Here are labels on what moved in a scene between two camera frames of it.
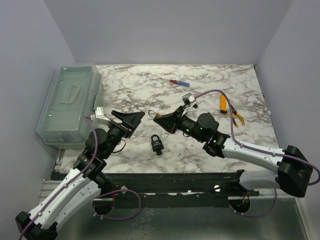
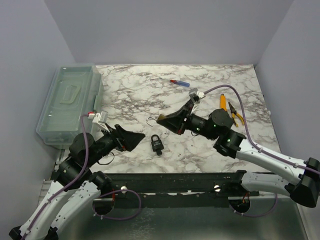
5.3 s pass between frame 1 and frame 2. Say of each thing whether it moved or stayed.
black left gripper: moved
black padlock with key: stayed
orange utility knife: stayed
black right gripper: stayed
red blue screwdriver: stayed
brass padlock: moved
